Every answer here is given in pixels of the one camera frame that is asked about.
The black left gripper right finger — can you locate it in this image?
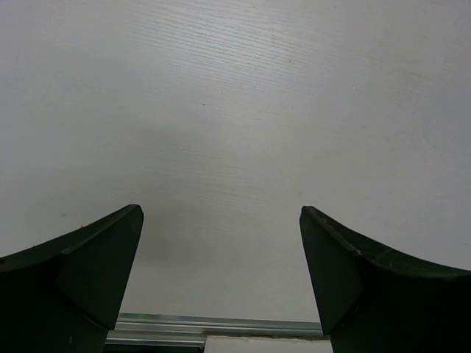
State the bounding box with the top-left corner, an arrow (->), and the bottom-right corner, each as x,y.
300,206 -> 470,352

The aluminium front rail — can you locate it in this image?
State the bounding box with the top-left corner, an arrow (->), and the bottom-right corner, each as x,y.
106,313 -> 324,348

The white front cover board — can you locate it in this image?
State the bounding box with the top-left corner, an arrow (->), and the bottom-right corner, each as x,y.
203,336 -> 333,353

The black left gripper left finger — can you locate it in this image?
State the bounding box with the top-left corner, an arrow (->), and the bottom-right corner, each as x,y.
1,204 -> 144,352

